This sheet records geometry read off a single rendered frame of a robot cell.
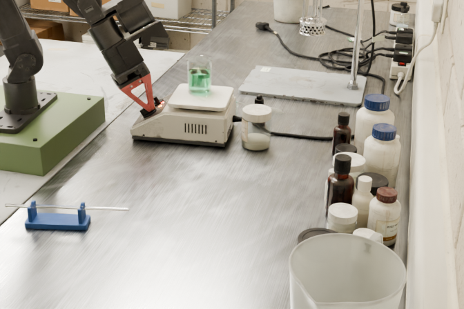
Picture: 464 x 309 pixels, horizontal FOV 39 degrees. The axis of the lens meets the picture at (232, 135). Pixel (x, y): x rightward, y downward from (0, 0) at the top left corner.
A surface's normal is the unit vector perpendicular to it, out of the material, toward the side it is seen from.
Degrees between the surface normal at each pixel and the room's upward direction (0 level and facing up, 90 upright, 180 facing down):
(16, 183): 0
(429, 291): 0
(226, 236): 0
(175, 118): 90
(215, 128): 90
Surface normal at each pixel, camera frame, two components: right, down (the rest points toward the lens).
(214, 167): 0.02, -0.91
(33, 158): -0.25, 0.40
